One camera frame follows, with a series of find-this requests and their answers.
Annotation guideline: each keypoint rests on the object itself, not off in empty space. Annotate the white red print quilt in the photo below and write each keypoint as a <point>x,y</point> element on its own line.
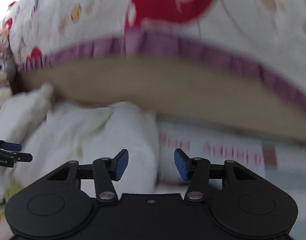
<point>240,64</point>

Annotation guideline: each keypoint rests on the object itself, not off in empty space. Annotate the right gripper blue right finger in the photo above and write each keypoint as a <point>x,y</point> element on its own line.
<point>195,170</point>

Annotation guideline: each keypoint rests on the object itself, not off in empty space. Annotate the folded cream white garment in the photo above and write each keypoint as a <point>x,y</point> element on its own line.
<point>22,113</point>

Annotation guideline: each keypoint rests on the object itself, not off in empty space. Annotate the grey rabbit plush toy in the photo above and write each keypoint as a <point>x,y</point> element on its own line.
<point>7,75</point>

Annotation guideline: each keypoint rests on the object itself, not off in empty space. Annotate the white cartoon embroidered garment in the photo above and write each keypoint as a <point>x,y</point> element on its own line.
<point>70,132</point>

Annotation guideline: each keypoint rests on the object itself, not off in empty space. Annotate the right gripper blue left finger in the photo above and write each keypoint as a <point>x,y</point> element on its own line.
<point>106,170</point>

